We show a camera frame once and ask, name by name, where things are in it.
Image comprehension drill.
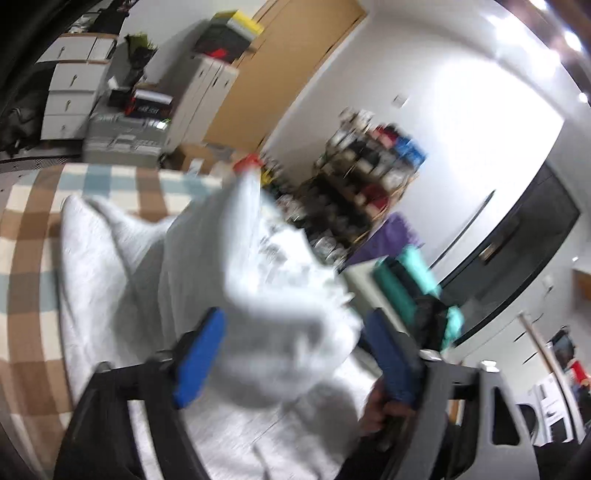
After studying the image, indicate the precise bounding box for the wooden shelf with yarn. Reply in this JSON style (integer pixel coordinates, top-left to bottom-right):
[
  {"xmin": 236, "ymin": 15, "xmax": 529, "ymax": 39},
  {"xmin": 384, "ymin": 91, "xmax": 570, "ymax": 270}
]
[{"xmin": 300, "ymin": 111, "xmax": 426, "ymax": 245}]

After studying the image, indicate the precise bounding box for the white drawer cabinet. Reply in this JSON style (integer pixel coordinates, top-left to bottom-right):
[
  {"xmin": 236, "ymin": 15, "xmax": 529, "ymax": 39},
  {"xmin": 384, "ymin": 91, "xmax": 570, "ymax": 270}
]
[{"xmin": 41, "ymin": 62, "xmax": 112, "ymax": 140}]

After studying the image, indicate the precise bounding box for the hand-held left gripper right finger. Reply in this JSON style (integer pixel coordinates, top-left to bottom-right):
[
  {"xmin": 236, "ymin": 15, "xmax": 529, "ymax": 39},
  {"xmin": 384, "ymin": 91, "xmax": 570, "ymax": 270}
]
[{"xmin": 337, "ymin": 308, "xmax": 541, "ymax": 480}]

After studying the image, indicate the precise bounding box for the thin metal rod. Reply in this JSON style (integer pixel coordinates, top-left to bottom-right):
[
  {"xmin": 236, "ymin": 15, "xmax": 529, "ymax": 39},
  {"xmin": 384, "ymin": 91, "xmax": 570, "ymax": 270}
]
[{"xmin": 429, "ymin": 189, "xmax": 497, "ymax": 278}]

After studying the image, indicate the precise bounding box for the light grey sweatshirt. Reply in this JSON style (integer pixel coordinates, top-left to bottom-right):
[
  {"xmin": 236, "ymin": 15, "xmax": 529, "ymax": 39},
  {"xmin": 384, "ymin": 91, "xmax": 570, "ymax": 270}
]
[{"xmin": 58, "ymin": 173, "xmax": 384, "ymax": 480}]

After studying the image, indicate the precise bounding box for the scattered shoes pile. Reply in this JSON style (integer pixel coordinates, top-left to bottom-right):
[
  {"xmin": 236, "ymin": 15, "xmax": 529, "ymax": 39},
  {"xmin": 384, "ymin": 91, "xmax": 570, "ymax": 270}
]
[{"xmin": 263, "ymin": 161, "xmax": 352, "ymax": 268}]

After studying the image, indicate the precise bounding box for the silver flat suitcase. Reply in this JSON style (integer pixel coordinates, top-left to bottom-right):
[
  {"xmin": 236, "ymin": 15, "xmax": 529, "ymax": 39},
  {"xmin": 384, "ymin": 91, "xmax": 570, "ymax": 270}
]
[{"xmin": 83, "ymin": 115, "xmax": 169, "ymax": 169}]

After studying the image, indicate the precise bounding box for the dark grey shoe box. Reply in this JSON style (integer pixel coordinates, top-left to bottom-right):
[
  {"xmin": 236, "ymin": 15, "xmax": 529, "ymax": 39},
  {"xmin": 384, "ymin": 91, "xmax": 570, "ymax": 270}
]
[{"xmin": 194, "ymin": 25, "xmax": 254, "ymax": 54}]

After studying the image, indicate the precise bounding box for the person's right hand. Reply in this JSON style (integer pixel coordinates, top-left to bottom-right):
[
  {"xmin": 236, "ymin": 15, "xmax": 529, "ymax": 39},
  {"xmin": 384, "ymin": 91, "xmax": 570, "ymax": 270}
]
[{"xmin": 359, "ymin": 382, "xmax": 419, "ymax": 450}]

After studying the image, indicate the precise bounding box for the white desk with drawers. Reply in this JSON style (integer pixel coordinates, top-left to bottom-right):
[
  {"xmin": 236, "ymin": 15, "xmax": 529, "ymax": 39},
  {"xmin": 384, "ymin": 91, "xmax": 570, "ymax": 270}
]
[{"xmin": 36, "ymin": 34, "xmax": 118, "ymax": 64}]

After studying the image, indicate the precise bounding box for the dark bag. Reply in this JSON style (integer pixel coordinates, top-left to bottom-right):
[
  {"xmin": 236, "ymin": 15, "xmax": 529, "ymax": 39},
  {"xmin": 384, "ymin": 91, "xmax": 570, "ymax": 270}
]
[{"xmin": 0, "ymin": 104, "xmax": 47, "ymax": 155}]

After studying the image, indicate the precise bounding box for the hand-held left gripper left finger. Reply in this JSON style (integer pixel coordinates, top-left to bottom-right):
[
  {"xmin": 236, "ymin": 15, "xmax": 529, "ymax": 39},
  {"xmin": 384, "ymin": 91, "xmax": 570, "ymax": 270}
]
[{"xmin": 53, "ymin": 307, "xmax": 227, "ymax": 480}]

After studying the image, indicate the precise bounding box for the tan wooden door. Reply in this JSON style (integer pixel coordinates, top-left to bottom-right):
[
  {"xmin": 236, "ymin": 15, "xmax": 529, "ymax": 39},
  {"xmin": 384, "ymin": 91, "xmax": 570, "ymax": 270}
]
[{"xmin": 203, "ymin": 0, "xmax": 368, "ymax": 153}]

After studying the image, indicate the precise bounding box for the orange plastic bag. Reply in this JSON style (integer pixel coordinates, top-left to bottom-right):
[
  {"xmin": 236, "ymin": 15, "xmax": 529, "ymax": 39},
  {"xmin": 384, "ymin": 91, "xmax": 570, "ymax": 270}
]
[{"xmin": 233, "ymin": 154, "xmax": 262, "ymax": 174}]

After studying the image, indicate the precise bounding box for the small flat cardboard box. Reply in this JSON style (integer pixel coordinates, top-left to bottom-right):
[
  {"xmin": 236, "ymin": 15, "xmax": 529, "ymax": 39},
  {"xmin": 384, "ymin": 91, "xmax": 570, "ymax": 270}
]
[{"xmin": 178, "ymin": 144, "xmax": 222, "ymax": 174}]

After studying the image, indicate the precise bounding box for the yellow lid shoe box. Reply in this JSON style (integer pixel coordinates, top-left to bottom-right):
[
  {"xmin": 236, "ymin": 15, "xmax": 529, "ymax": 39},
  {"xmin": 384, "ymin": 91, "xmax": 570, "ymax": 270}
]
[{"xmin": 212, "ymin": 10, "xmax": 265, "ymax": 40}]

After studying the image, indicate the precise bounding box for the black television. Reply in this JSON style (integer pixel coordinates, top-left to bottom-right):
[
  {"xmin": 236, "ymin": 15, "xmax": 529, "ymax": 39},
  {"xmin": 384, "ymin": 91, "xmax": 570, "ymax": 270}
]
[{"xmin": 438, "ymin": 164, "xmax": 580, "ymax": 342}]

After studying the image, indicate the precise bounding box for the purple cloth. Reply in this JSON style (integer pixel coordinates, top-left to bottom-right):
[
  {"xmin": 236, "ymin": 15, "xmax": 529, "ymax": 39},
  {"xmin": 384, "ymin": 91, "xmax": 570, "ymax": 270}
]
[{"xmin": 351, "ymin": 212, "xmax": 423, "ymax": 273}]

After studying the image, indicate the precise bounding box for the checked brown blue blanket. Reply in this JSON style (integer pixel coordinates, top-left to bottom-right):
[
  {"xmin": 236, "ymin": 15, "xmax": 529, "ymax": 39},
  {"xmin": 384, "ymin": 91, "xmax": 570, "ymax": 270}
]
[{"xmin": 0, "ymin": 164, "xmax": 222, "ymax": 480}]

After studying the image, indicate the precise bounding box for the green black wrapped bouquet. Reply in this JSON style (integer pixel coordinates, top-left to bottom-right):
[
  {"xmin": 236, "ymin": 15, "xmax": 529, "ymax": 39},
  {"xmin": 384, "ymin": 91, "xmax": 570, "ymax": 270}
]
[{"xmin": 122, "ymin": 33, "xmax": 160, "ymax": 86}]

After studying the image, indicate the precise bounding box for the teal garment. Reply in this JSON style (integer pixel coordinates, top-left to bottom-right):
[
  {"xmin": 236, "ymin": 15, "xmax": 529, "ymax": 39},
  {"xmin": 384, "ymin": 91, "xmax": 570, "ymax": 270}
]
[{"xmin": 374, "ymin": 244, "xmax": 465, "ymax": 347}]

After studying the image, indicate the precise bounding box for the black red striped shoe box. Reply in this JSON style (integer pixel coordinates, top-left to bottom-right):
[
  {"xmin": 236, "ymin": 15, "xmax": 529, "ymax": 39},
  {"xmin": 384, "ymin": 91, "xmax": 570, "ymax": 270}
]
[{"xmin": 124, "ymin": 88, "xmax": 174, "ymax": 118}]

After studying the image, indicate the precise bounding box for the black shoe box red logo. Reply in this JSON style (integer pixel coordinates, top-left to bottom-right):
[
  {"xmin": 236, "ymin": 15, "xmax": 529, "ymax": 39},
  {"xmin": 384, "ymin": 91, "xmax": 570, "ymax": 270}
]
[{"xmin": 198, "ymin": 46, "xmax": 242, "ymax": 64}]

